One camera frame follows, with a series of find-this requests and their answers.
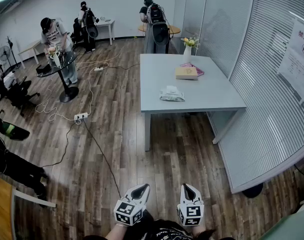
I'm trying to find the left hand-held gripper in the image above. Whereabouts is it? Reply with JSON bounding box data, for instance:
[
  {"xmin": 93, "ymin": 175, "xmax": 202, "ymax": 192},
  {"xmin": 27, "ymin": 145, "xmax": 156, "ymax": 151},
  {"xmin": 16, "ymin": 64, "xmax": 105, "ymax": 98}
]
[{"xmin": 113, "ymin": 183, "xmax": 151, "ymax": 227}]

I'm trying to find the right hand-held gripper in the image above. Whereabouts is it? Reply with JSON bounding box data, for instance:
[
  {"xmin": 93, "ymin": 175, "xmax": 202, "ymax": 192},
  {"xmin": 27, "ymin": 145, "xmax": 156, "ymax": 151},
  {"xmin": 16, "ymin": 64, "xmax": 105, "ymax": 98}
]
[{"xmin": 177, "ymin": 183, "xmax": 205, "ymax": 227}]

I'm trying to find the white wet wipe pack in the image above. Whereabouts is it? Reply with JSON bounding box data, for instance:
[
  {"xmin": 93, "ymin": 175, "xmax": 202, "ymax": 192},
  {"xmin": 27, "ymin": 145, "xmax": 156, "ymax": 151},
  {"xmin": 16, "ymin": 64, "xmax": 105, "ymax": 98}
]
[{"xmin": 159, "ymin": 85, "xmax": 186, "ymax": 103}]

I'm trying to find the person's left forearm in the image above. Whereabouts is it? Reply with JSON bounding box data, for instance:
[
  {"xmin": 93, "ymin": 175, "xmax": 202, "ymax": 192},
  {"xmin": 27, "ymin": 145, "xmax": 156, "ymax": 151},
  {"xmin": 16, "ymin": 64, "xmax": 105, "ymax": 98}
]
[{"xmin": 105, "ymin": 222, "xmax": 133, "ymax": 240}]

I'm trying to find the person's right forearm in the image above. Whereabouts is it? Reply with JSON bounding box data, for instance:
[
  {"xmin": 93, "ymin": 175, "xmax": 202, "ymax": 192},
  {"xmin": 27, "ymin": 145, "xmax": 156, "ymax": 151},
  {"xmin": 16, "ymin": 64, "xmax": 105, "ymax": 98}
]
[{"xmin": 191, "ymin": 225, "xmax": 205, "ymax": 238}]

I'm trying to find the person's black printed shirt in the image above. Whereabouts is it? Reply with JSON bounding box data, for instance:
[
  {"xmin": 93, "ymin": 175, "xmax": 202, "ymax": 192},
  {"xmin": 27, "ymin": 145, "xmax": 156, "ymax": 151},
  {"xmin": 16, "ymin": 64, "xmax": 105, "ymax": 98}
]
[{"xmin": 83, "ymin": 208, "xmax": 236, "ymax": 240}]

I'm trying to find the grey table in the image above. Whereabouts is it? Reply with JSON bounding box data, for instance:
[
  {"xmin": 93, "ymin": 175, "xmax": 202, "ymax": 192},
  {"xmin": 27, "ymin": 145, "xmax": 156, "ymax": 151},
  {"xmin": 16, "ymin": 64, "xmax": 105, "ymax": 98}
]
[{"xmin": 139, "ymin": 53, "xmax": 248, "ymax": 152}]

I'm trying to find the tan book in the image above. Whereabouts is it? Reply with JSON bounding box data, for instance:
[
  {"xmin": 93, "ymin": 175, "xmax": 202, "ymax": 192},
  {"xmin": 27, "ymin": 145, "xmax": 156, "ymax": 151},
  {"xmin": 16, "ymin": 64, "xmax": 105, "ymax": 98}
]
[{"xmin": 175, "ymin": 66, "xmax": 199, "ymax": 81}]

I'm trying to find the round black table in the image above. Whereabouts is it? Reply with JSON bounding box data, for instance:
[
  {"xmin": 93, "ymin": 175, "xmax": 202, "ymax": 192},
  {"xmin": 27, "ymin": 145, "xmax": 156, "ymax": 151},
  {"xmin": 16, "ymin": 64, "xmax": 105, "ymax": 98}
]
[{"xmin": 36, "ymin": 52, "xmax": 80, "ymax": 103}]

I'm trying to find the pink book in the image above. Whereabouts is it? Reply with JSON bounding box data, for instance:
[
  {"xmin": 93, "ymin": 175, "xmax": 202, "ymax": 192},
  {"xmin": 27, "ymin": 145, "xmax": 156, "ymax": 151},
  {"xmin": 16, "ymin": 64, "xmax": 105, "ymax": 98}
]
[{"xmin": 179, "ymin": 62, "xmax": 205, "ymax": 77}]

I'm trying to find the white vase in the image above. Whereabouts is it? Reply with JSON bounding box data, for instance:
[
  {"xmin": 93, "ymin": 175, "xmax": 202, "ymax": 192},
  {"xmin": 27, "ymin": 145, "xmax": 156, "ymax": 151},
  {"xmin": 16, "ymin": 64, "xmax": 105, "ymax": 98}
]
[{"xmin": 183, "ymin": 45, "xmax": 193, "ymax": 64}]

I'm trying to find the yellow flower bouquet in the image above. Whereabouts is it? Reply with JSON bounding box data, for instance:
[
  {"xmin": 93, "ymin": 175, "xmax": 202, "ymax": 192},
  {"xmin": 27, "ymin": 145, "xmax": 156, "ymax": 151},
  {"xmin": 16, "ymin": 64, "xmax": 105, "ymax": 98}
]
[{"xmin": 180, "ymin": 36, "xmax": 201, "ymax": 51}]

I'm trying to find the black office chair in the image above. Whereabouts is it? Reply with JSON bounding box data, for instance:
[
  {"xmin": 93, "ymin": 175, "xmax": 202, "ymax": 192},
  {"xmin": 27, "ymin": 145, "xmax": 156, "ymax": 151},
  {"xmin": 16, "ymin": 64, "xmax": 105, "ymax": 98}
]
[
  {"xmin": 0, "ymin": 75, "xmax": 40, "ymax": 118},
  {"xmin": 70, "ymin": 18, "xmax": 85, "ymax": 45}
]

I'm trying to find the round wooden table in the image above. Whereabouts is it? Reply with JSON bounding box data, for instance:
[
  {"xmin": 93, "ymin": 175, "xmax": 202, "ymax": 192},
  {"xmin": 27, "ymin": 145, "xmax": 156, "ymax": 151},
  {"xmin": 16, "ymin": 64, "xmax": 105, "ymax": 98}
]
[{"xmin": 138, "ymin": 23, "xmax": 181, "ymax": 36}]

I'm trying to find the white paper notice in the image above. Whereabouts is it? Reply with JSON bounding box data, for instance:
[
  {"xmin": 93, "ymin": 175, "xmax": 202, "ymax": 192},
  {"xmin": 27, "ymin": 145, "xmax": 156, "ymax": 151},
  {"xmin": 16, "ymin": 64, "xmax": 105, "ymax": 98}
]
[{"xmin": 277, "ymin": 18, "xmax": 304, "ymax": 105}]

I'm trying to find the black standing fan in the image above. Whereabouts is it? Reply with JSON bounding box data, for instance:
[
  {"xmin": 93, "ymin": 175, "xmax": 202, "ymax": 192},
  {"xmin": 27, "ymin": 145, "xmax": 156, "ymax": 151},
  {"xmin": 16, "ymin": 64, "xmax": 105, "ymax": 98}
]
[{"xmin": 0, "ymin": 36, "xmax": 19, "ymax": 70}]

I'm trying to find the black cable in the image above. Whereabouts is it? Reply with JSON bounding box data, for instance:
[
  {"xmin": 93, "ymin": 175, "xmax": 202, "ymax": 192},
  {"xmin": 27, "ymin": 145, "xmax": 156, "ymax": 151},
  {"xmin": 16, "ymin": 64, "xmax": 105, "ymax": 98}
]
[
  {"xmin": 41, "ymin": 120, "xmax": 78, "ymax": 169},
  {"xmin": 82, "ymin": 119, "xmax": 123, "ymax": 200}
]

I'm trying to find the white cable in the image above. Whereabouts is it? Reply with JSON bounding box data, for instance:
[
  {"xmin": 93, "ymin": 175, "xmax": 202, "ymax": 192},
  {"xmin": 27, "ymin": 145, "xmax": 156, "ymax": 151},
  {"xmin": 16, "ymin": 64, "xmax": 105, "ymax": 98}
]
[{"xmin": 35, "ymin": 60, "xmax": 110, "ymax": 123}]

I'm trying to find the wooden desk with white frame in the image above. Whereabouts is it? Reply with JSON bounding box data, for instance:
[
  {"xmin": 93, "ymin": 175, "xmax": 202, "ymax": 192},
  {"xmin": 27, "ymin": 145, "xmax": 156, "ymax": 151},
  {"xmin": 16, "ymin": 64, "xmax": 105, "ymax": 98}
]
[{"xmin": 0, "ymin": 174, "xmax": 57, "ymax": 240}]

